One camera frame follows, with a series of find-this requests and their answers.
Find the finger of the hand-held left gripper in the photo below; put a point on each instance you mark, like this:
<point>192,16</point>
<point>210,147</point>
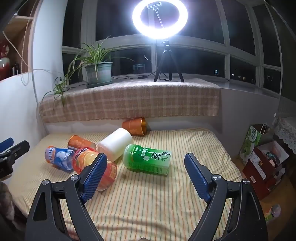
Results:
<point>6,141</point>
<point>17,149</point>

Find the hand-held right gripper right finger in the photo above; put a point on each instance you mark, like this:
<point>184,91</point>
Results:
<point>197,178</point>

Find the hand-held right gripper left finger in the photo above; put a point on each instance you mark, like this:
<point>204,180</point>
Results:
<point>94,178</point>

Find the green tea bottle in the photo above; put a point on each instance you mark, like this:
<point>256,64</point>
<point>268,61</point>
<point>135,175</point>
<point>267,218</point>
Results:
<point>148,160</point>

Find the clear red orange cup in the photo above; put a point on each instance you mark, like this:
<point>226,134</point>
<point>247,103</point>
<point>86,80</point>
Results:
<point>83,161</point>

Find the white plastic cup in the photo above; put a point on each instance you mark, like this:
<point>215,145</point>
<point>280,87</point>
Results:
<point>116,144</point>

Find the blue printed cup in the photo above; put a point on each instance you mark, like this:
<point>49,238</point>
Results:
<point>59,157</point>

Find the brown orange paper cup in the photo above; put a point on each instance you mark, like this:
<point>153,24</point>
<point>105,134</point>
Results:
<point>133,126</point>

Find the striped bed sheet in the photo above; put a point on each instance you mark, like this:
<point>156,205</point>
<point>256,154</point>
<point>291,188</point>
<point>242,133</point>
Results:
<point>143,204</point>

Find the red cardboard box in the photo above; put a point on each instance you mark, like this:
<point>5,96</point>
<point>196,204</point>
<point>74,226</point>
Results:
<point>259,171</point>

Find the green cardboard box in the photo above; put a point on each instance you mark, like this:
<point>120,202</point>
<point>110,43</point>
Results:
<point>251,143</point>

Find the red vase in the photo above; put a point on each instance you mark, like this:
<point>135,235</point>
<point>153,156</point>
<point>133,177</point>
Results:
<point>4,68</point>

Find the small colourful bottle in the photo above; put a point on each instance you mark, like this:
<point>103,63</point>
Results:
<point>274,212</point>

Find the plaid cloth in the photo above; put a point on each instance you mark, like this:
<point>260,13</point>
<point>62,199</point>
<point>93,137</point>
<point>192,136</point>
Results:
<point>138,102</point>

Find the green plant saucer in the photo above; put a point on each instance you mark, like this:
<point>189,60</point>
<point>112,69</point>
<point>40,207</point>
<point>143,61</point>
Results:
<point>100,83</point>

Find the white lace cloth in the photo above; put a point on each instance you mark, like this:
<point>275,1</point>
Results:
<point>286,132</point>

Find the potted spider plant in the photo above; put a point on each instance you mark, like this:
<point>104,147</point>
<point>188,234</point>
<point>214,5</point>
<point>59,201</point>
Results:
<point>99,71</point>

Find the wooden shelf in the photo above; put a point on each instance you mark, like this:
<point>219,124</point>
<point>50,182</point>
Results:
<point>23,34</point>

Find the black tripod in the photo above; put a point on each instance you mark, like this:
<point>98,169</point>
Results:
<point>167,58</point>

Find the white window frame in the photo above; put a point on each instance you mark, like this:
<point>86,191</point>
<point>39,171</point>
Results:
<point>208,48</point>

